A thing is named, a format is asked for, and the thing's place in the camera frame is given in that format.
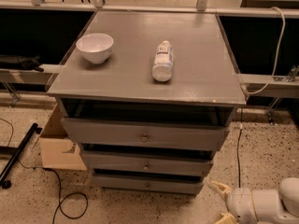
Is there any black metal stand bar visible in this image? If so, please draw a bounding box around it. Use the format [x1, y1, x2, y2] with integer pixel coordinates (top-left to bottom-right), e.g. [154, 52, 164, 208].
[0, 123, 41, 189]

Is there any cardboard box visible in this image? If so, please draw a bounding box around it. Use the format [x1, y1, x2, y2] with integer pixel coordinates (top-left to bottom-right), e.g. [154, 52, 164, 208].
[38, 105, 87, 171]

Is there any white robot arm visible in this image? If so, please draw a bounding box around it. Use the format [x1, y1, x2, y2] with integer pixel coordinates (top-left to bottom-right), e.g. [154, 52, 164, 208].
[206, 177, 299, 224]

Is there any white hanging cable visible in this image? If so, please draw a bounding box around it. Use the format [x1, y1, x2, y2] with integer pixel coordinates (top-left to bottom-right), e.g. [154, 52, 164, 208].
[241, 7, 286, 96]

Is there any white ceramic bowl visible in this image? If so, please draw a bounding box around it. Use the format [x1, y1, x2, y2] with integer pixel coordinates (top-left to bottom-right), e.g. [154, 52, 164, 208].
[76, 34, 114, 63]

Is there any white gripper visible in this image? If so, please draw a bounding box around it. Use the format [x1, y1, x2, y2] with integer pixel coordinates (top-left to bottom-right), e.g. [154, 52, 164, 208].
[206, 181, 257, 224]

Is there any grey middle drawer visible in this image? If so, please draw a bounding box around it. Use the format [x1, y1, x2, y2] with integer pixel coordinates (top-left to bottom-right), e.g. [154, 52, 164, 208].
[80, 151, 213, 176]

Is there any grey top drawer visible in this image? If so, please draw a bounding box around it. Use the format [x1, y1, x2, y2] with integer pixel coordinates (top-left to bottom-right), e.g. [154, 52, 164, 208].
[61, 118, 229, 151]

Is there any grey drawer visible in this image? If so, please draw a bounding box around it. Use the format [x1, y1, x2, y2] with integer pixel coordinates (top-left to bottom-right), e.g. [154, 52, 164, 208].
[93, 175, 203, 195]
[80, 151, 213, 176]
[61, 118, 229, 151]

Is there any black floor cable left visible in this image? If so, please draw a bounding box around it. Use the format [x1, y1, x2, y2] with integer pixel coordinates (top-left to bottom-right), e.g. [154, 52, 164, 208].
[0, 118, 89, 224]

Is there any black cloth bundle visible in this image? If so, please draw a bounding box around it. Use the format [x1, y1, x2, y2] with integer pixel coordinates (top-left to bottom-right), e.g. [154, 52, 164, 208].
[0, 55, 44, 72]

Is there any white plastic bottle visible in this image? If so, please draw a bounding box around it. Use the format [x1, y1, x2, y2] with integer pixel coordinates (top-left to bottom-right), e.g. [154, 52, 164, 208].
[152, 40, 174, 82]

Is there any black floor cable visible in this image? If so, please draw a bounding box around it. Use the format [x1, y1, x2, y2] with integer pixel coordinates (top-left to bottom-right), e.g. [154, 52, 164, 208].
[0, 118, 89, 224]
[236, 107, 244, 189]

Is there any grey drawer cabinet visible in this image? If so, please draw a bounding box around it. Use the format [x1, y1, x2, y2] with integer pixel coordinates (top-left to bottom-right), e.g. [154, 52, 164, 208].
[49, 11, 246, 183]

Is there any grey bottom drawer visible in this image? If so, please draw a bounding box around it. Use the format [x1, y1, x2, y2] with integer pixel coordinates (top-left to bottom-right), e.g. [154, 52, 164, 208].
[93, 175, 203, 195]

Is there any black floor cable right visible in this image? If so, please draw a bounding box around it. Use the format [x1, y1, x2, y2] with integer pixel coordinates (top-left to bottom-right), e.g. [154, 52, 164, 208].
[236, 107, 244, 189]

